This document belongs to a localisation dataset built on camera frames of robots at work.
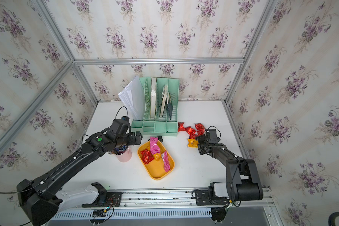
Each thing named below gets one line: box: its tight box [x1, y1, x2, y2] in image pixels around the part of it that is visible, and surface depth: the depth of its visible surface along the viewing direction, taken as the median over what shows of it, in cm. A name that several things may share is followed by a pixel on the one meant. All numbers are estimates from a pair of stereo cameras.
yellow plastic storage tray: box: [137, 140, 176, 181], surface depth 86 cm
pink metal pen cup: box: [115, 146, 133, 163], surface depth 88 cm
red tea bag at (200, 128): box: [194, 122, 206, 136], surface depth 102 cm
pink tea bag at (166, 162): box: [161, 149, 171, 172], surface depth 84 cm
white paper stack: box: [118, 75, 146, 121], surface depth 93 cm
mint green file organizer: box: [130, 76, 180, 137], surface depth 103 cm
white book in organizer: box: [150, 77, 157, 120], surface depth 97 cm
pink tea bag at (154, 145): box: [149, 136, 161, 155], surface depth 88 cm
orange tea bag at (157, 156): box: [153, 153, 162, 162], surface depth 88 cm
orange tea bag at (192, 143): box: [187, 138, 199, 148], surface depth 93 cm
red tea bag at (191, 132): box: [185, 126, 198, 140], surface depth 100 cm
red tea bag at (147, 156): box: [140, 148, 155, 165], surface depth 85 cm
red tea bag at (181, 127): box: [177, 121, 186, 132], surface depth 101 cm
